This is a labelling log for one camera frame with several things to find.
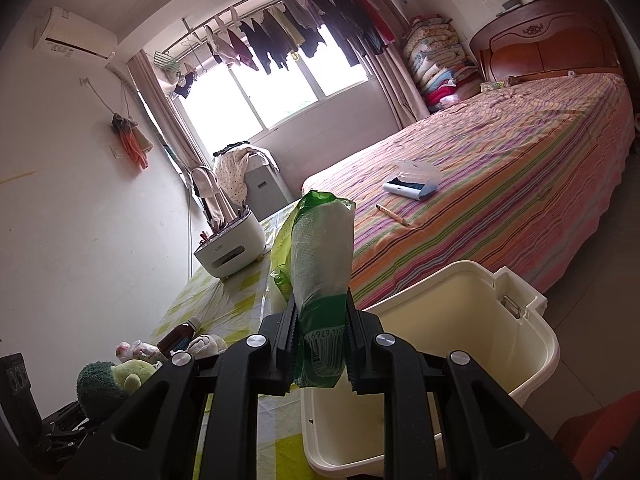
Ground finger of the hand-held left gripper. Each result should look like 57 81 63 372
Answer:
40 405 103 461

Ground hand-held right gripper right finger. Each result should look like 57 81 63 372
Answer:
345 290 583 480

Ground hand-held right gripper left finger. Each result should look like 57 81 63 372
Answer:
75 305 303 480

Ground green plush toy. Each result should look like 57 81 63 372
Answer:
76 358 158 418

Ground white colourful plush toy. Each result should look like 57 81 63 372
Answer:
187 332 228 361

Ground green white plastic packet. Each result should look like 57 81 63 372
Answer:
270 190 357 390

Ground white plastic bin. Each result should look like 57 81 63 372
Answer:
300 260 560 478

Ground large bag of colourful wrappers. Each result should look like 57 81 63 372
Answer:
131 340 165 365

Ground dark brown bottle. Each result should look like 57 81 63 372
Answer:
156 316 202 361

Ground yellow checkered tablecloth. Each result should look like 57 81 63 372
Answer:
75 200 321 480

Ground white desk organizer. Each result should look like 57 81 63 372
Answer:
193 208 267 279

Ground bunch of pens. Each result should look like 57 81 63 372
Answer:
199 205 248 241

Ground yellow pencil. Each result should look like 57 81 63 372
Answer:
376 203 411 227

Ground white tall appliance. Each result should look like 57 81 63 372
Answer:
243 152 293 216

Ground beige hanging garment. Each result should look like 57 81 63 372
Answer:
191 166 236 226

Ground dotted cloth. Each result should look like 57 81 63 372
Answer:
212 142 261 208

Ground bed with striped sheet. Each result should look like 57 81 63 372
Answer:
301 72 636 311

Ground window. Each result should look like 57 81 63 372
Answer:
172 25 373 131

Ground orange grey hanging cloths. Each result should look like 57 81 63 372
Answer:
111 112 154 170

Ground beige curtain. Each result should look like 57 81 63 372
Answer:
367 45 431 128
126 52 211 196

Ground stack of folded quilts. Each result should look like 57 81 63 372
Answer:
402 16 481 113

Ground row of hanging clothes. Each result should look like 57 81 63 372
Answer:
205 0 396 73

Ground wooden headboard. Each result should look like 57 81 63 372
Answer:
468 0 626 83

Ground grey item on headboard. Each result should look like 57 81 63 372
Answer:
497 0 543 16

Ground white wall air conditioner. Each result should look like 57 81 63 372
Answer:
34 6 118 59

